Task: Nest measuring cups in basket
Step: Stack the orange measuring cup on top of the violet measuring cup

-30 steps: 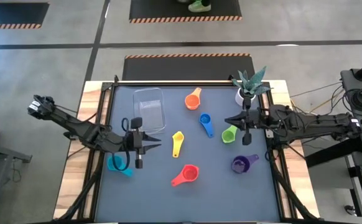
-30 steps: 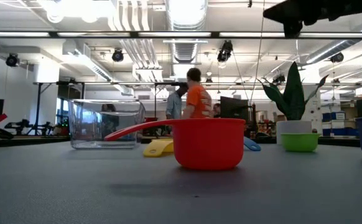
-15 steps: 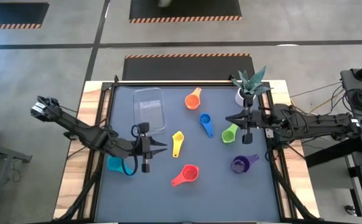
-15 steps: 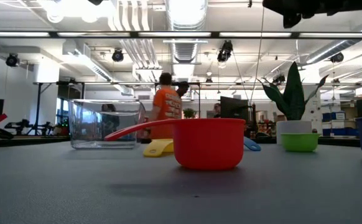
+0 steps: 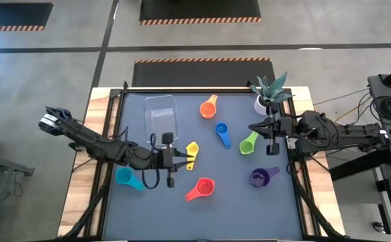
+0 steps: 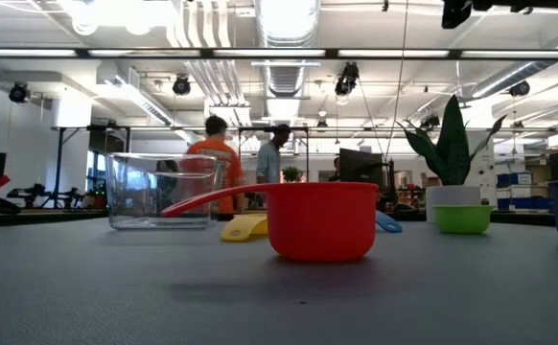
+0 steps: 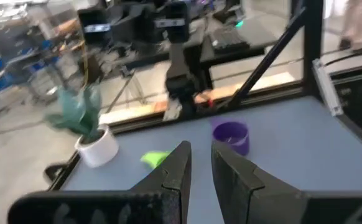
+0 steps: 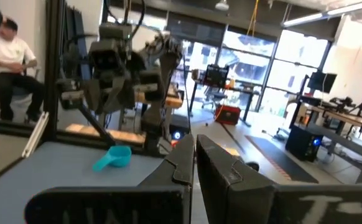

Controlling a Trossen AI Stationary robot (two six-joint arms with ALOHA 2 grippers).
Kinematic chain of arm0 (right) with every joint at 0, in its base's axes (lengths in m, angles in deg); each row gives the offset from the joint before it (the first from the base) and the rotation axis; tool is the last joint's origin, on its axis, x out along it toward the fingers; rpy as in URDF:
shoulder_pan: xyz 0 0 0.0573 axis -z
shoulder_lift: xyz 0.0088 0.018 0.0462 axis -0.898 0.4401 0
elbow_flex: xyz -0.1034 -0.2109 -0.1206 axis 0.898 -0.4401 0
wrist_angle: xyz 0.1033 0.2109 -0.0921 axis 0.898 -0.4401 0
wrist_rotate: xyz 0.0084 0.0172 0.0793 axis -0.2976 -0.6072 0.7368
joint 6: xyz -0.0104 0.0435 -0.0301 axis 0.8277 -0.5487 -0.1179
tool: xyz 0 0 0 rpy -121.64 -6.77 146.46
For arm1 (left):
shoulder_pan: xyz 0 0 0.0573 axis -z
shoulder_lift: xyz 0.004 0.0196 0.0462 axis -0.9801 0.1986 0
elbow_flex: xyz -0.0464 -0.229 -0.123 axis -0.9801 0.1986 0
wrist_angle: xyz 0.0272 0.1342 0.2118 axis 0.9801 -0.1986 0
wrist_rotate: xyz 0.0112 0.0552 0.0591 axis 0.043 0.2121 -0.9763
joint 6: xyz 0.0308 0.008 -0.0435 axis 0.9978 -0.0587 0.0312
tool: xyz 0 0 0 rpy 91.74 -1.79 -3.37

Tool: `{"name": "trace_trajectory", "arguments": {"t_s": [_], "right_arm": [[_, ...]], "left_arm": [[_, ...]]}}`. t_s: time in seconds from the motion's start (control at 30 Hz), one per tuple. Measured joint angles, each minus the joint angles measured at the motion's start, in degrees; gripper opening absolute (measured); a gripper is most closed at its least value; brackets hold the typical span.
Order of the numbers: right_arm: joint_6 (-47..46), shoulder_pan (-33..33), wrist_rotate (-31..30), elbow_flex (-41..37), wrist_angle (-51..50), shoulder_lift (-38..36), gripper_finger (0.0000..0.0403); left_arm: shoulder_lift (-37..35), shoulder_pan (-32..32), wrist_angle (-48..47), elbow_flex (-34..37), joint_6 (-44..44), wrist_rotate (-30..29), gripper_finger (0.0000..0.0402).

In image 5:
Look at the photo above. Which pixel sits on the blue measuring cup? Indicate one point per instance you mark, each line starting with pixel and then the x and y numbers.
pixel 221 128

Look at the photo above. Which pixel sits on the grey metal desk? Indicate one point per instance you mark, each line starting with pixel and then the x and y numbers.
pixel 4 163

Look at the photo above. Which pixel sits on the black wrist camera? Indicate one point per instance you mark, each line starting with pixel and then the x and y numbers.
pixel 286 126
pixel 160 158

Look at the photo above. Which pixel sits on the grey workstation cart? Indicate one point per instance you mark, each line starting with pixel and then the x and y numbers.
pixel 380 84

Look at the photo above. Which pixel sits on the orange measuring cup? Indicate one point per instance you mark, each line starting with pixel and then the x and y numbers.
pixel 208 109

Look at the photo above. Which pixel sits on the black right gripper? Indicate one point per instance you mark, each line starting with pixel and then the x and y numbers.
pixel 273 144

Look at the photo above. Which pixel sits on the clear plastic basket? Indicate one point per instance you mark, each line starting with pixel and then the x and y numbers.
pixel 160 114

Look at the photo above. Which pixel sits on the black orange-striped floor mat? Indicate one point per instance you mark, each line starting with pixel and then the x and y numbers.
pixel 199 74
pixel 14 15
pixel 199 10

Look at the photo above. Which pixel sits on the black table frame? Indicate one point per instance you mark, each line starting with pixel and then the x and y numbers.
pixel 116 94

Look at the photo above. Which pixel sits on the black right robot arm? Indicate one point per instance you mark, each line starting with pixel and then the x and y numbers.
pixel 350 132

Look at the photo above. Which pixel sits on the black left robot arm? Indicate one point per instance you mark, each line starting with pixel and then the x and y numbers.
pixel 91 142

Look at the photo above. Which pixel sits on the purple measuring cup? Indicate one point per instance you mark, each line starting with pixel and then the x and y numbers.
pixel 259 177

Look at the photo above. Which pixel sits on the blue-grey table mat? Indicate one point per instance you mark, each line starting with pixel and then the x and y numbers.
pixel 182 218

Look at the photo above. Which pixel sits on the red measuring cup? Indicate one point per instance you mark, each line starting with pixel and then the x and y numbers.
pixel 205 186

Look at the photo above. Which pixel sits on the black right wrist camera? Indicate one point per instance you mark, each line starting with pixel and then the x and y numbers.
pixel 286 126

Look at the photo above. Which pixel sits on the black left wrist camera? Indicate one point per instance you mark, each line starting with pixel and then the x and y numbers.
pixel 160 158

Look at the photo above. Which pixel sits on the green measuring cup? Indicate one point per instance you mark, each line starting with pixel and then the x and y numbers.
pixel 247 147

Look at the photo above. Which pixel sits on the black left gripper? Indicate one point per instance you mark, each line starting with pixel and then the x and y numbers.
pixel 170 158

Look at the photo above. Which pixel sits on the black computer mouse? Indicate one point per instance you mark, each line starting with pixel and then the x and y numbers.
pixel 378 227

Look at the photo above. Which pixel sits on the yellow measuring cup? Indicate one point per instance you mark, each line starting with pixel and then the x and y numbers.
pixel 193 148

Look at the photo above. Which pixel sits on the green plant in white pot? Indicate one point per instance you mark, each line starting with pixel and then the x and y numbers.
pixel 261 107

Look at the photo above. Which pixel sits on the teal measuring cup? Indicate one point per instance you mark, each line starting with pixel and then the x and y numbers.
pixel 125 175

